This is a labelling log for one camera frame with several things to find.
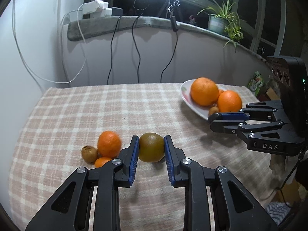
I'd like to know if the orange mandarin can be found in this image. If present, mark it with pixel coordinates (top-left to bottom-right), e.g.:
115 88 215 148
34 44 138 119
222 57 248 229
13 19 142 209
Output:
97 131 122 159

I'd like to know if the potted spider plant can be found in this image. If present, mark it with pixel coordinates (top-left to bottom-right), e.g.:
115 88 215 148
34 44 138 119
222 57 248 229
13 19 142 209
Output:
197 0 243 52

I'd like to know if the striped cloth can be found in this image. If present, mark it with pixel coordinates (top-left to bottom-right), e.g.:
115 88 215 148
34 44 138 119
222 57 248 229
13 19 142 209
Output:
265 202 291 225

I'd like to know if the large green-brown kiwi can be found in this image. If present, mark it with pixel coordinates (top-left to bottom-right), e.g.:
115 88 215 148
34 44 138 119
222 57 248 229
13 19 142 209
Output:
138 132 164 163

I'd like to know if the white power strip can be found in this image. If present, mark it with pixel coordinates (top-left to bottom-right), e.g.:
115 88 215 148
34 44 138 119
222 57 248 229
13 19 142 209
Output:
81 0 112 18

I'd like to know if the white crumpled cloth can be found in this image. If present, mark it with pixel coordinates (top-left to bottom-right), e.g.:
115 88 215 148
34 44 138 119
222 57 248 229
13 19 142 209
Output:
269 154 298 187

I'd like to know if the black cable with switch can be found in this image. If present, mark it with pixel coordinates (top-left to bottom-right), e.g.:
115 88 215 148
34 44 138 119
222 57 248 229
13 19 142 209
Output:
160 0 181 84

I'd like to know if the black cable middle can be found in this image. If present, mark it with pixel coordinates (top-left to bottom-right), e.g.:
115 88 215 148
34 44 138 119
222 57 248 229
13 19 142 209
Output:
131 0 150 84

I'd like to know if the black cable left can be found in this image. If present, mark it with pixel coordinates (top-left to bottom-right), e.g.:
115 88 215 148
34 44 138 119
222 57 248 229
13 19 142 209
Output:
106 15 122 85

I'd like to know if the small orange tangerine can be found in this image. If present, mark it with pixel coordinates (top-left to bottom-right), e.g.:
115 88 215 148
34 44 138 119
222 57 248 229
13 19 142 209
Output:
95 157 112 168

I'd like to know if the green snack package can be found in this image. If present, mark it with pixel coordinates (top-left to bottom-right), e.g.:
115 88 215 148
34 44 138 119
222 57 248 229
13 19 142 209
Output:
247 71 264 97

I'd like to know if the small kiwi in plate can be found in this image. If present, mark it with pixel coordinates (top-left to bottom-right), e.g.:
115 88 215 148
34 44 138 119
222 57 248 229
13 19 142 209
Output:
208 106 220 116

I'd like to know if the grey sill mat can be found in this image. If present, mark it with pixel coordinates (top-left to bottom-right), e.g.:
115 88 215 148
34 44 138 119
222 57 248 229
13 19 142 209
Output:
67 16 266 63

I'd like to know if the black camera box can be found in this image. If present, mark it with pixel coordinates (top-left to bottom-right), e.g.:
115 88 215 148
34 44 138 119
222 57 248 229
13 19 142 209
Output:
267 55 307 137

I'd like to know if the large orange in plate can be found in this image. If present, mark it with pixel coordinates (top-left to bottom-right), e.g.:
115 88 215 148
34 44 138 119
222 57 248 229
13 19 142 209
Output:
190 77 220 106

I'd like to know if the white oval plate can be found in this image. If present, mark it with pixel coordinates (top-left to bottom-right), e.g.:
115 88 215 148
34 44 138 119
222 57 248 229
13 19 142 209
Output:
180 79 211 121

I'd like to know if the pink plaid tablecloth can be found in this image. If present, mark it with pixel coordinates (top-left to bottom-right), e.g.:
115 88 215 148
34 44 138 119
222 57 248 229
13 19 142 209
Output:
9 84 275 230

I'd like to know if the small brown kiwi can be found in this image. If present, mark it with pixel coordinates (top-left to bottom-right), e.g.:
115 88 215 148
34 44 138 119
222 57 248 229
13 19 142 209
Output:
81 146 98 163

